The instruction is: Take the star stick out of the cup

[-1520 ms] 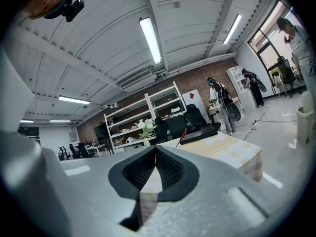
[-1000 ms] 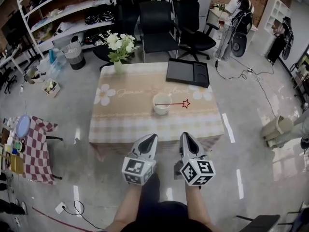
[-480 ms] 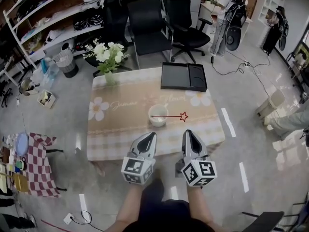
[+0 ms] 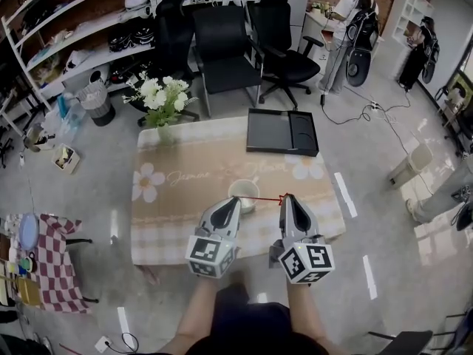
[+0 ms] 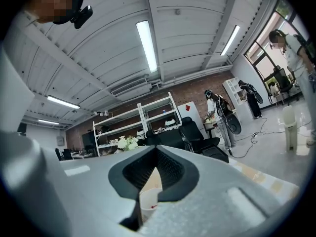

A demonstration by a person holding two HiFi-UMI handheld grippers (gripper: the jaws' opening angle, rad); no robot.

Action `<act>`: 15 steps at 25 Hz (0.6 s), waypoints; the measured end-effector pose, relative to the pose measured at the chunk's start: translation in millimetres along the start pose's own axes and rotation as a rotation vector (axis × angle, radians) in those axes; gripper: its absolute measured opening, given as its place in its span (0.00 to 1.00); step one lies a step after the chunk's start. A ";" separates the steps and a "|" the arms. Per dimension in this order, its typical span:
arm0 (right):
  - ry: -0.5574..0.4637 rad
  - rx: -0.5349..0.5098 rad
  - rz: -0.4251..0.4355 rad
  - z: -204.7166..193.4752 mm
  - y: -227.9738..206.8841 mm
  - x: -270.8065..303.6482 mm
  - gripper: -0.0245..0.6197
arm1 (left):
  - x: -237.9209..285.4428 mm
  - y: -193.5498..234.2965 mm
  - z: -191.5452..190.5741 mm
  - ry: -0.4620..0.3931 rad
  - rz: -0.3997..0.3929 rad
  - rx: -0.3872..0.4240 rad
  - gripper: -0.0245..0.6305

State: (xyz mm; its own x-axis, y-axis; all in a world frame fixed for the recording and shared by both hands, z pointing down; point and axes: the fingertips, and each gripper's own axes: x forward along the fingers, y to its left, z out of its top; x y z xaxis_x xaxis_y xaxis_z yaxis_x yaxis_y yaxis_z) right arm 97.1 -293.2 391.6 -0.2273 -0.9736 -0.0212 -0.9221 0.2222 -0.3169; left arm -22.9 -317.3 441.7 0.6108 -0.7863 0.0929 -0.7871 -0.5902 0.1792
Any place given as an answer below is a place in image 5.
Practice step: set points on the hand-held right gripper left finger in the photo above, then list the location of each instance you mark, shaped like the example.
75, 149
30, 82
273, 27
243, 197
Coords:
93, 196

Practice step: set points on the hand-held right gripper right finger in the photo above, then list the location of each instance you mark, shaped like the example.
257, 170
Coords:
209, 206

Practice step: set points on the white cup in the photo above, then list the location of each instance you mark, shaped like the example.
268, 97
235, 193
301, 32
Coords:
148, 201

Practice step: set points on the long white desk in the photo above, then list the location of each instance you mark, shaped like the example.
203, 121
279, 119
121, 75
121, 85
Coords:
84, 155

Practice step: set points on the black swivel chair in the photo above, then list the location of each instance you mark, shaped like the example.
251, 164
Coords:
63, 154

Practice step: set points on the black open box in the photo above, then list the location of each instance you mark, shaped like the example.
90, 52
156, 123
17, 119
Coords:
217, 154

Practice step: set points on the black television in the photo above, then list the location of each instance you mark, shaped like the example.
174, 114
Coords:
88, 139

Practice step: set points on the white flower bouquet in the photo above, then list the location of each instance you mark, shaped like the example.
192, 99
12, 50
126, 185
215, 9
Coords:
128, 143

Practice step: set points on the wide white shelving unit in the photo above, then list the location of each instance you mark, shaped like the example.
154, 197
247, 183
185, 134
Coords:
116, 130

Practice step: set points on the white round device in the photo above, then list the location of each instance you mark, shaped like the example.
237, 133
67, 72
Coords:
169, 122
140, 133

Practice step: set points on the small white desk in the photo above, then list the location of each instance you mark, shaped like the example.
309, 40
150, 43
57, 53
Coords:
209, 126

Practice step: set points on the small white power strip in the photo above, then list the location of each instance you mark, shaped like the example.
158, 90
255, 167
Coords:
254, 135

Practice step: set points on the ceiling tube lamp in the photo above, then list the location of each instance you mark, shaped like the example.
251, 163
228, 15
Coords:
147, 46
48, 121
230, 40
63, 102

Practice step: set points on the white panel with red diamond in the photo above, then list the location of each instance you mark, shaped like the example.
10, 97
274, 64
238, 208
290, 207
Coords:
190, 115

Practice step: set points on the narrow white shelving unit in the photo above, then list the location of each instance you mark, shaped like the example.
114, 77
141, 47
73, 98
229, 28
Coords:
160, 110

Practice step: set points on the white trash can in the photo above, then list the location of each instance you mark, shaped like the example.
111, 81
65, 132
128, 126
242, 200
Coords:
290, 130

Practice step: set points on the ceiling air vent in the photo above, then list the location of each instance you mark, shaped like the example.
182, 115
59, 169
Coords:
129, 88

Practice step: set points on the white arched cabinet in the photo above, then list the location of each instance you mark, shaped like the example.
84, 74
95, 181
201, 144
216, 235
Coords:
230, 92

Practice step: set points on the black mesh office chair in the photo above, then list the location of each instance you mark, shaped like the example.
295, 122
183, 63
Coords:
284, 83

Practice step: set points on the dark-framed window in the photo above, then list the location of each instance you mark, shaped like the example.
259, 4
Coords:
269, 58

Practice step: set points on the person's head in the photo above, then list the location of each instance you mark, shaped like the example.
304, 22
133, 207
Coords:
49, 4

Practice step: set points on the grey wall box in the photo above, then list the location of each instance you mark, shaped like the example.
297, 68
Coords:
60, 141

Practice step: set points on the black head camera with band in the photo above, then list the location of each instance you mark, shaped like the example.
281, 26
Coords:
82, 17

